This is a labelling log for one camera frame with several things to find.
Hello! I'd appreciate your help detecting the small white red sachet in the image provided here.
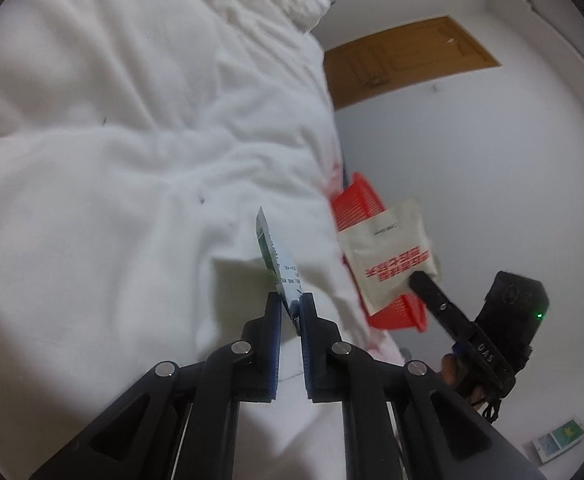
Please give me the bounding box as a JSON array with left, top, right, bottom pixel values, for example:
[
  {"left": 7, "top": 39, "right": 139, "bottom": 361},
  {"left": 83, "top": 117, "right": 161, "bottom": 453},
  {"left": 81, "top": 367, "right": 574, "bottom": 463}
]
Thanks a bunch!
[{"left": 337, "top": 198, "right": 440, "bottom": 315}]

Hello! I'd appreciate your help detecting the red mesh plastic basket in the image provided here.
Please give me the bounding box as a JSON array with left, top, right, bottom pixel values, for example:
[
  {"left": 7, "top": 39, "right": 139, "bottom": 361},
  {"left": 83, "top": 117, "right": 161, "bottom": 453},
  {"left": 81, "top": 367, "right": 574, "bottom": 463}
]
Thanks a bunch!
[{"left": 331, "top": 172, "right": 427, "bottom": 333}]

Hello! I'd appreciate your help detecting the green white sachet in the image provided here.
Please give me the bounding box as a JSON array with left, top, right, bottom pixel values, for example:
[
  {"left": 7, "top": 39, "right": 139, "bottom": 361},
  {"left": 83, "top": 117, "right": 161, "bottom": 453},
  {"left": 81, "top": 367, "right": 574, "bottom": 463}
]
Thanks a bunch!
[{"left": 256, "top": 208, "right": 303, "bottom": 334}]

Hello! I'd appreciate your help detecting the person right hand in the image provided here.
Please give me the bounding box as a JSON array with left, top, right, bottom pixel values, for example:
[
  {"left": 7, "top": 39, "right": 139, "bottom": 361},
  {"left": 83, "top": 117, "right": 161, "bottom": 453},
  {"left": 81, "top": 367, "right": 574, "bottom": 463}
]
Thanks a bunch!
[{"left": 440, "top": 353, "right": 467, "bottom": 389}]

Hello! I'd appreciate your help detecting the card on floor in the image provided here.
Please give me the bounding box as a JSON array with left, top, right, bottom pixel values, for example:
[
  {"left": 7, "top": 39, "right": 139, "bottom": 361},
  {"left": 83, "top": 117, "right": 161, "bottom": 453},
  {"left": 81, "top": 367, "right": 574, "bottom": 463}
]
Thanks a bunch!
[{"left": 531, "top": 417, "right": 584, "bottom": 464}]

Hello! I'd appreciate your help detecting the wooden door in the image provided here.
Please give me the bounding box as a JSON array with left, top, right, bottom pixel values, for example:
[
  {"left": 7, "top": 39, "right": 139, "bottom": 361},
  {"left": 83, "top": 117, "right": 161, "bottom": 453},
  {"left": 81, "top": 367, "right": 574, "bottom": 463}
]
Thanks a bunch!
[{"left": 323, "top": 16, "right": 500, "bottom": 110}]

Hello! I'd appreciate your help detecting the white duvet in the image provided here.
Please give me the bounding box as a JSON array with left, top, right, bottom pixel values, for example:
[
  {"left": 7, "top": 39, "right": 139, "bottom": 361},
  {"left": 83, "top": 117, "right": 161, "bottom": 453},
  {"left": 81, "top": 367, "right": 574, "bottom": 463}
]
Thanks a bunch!
[{"left": 0, "top": 0, "right": 401, "bottom": 479}]

